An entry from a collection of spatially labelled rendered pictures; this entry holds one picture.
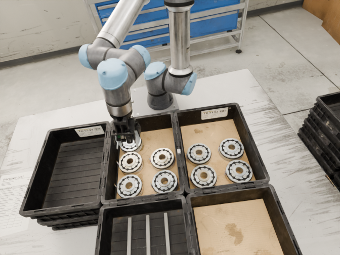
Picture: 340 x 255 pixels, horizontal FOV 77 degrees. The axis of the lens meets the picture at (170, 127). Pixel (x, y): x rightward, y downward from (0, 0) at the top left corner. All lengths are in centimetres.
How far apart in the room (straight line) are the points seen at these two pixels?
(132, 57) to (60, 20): 298
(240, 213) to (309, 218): 32
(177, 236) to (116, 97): 52
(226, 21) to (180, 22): 195
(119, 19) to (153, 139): 54
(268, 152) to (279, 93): 147
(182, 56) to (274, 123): 64
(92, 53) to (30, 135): 96
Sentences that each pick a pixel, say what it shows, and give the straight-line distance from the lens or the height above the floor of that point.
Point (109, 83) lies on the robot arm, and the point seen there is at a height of 133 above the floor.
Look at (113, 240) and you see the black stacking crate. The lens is 89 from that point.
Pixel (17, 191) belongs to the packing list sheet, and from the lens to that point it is 137.
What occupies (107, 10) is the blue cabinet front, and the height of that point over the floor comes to 80.
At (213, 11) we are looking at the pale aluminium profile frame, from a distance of 269.
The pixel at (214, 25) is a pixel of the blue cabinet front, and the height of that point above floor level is 42.
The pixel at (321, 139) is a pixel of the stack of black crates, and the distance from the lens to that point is 176.
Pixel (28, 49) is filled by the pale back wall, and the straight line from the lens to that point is 391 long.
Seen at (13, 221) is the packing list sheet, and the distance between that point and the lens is 129.
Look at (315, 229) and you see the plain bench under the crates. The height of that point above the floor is 70.
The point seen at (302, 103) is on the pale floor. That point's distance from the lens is 254.
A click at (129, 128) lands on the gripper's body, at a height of 113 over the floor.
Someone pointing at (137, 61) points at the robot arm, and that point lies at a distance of 64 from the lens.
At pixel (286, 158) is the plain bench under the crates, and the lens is 118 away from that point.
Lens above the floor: 165
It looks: 50 degrees down
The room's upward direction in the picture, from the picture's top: 10 degrees counter-clockwise
